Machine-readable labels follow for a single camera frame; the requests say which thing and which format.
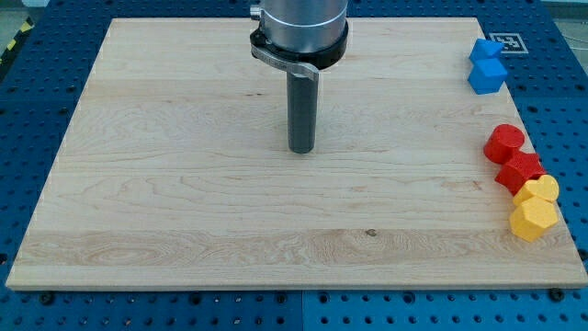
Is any red star block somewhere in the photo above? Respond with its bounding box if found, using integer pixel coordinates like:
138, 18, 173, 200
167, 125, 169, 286
494, 151, 548, 196

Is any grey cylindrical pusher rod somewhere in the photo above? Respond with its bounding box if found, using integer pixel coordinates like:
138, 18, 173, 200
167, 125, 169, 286
287, 73, 318, 154

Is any wooden board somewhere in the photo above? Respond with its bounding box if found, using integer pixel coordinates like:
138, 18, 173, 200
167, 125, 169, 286
6, 17, 587, 291

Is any red cylinder block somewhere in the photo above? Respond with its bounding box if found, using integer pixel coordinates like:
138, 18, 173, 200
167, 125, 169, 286
483, 124, 525, 165

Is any blue cube block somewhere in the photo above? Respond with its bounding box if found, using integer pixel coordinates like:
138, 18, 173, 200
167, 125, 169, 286
468, 58, 508, 95

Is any blue triangle block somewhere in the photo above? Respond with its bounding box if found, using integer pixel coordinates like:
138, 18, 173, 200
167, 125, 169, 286
469, 39, 504, 63

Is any yellow hexagon block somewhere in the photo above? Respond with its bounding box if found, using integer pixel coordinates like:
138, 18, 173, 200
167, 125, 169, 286
509, 197, 559, 242

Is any fiducial marker tag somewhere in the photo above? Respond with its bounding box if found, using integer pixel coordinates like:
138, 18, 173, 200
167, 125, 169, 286
489, 32, 528, 54

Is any yellow heart block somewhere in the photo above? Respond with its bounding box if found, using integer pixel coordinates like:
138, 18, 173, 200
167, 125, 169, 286
513, 175, 560, 206

